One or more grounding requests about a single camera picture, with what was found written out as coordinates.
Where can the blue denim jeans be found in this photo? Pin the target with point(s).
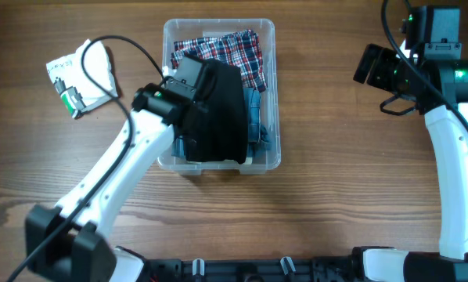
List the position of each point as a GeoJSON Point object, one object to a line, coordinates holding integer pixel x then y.
{"type": "Point", "coordinates": [258, 137]}

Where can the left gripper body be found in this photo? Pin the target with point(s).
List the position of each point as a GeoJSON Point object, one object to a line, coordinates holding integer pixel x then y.
{"type": "Point", "coordinates": [202, 117]}

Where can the white printed shirt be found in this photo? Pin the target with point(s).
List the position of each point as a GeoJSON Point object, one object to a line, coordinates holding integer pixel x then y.
{"type": "Point", "coordinates": [76, 91]}

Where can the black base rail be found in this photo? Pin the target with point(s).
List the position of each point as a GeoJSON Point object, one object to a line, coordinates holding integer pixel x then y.
{"type": "Point", "coordinates": [319, 269]}

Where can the black garment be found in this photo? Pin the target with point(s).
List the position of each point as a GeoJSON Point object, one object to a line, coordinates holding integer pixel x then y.
{"type": "Point", "coordinates": [224, 129]}

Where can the clear plastic storage bin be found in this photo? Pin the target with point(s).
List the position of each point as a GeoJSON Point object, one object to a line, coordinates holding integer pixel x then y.
{"type": "Point", "coordinates": [182, 29]}

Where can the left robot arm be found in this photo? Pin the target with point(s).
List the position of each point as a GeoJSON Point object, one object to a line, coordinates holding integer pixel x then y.
{"type": "Point", "coordinates": [69, 241]}

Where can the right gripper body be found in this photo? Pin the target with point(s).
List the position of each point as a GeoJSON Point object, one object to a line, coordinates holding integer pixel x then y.
{"type": "Point", "coordinates": [386, 70]}

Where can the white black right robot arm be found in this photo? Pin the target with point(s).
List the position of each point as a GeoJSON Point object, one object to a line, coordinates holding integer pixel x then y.
{"type": "Point", "coordinates": [439, 90]}

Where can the red navy plaid shirt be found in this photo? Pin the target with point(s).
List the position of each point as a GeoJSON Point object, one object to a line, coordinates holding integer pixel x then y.
{"type": "Point", "coordinates": [241, 49]}

